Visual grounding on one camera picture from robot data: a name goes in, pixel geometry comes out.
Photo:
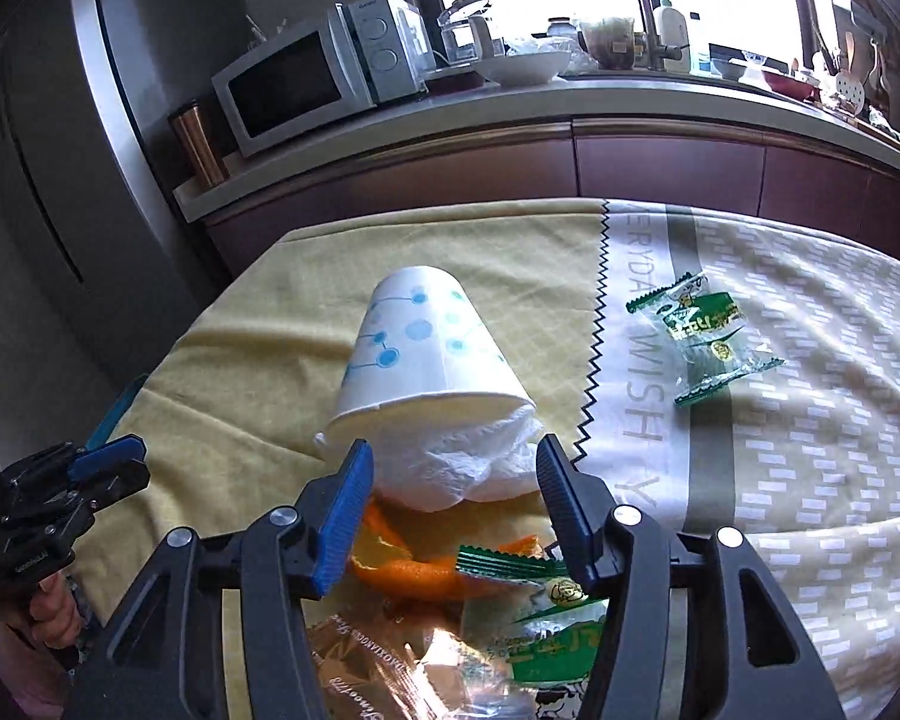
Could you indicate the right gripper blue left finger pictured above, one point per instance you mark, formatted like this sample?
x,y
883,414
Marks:
x,y
338,508

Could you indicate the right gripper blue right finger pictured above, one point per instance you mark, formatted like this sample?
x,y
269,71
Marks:
x,y
577,505

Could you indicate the orange peel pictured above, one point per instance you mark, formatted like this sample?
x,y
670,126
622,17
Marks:
x,y
413,555

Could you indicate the white tissue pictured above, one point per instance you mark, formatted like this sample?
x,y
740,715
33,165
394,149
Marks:
x,y
434,453

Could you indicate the green cow snack wrapper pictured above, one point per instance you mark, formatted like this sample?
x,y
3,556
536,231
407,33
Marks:
x,y
534,632

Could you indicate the brown snack wrapper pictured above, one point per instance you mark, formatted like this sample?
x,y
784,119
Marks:
x,y
377,667

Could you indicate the paper cup with blue dots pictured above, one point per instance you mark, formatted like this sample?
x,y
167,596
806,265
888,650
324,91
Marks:
x,y
422,343

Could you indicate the green candy wrapper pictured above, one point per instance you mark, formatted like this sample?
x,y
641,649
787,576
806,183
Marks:
x,y
710,331

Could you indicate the blue trash bin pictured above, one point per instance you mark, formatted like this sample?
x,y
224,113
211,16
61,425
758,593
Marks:
x,y
104,429

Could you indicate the left hand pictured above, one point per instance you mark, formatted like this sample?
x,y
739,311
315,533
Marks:
x,y
53,618

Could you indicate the yellow patterned tablecloth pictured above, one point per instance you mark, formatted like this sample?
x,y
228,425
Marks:
x,y
804,459

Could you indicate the grey refrigerator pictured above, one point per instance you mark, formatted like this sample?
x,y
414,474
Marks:
x,y
81,199

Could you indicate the brown lower cabinets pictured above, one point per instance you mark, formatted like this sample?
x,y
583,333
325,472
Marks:
x,y
745,171

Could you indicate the copper thermos mug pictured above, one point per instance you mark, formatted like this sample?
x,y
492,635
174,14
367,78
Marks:
x,y
193,132

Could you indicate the dark red lidded container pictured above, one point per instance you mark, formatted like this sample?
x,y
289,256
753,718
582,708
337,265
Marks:
x,y
451,80

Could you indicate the white ceramic bowl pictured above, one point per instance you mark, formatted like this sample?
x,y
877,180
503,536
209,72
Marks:
x,y
520,70

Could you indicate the white microwave oven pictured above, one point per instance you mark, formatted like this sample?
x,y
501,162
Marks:
x,y
355,58

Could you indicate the glass electric kettle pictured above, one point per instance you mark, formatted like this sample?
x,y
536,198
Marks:
x,y
466,33

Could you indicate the white soap bottle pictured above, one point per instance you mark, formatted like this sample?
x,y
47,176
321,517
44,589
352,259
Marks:
x,y
673,37

